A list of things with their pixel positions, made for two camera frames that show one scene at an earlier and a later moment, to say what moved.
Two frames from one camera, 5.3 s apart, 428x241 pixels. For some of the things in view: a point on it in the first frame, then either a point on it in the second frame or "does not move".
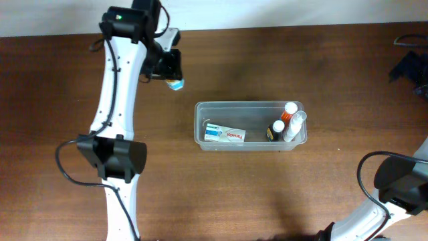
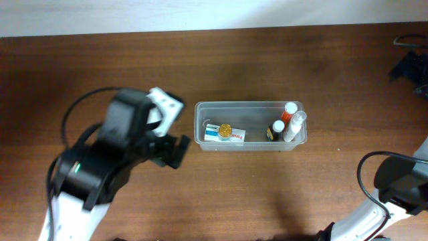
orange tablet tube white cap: (290, 108) does not move
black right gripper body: (407, 69) does not move
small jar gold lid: (175, 84) → (225, 130)
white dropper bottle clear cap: (294, 125) does not move
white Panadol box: (215, 132) does not move
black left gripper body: (171, 67) → (174, 151)
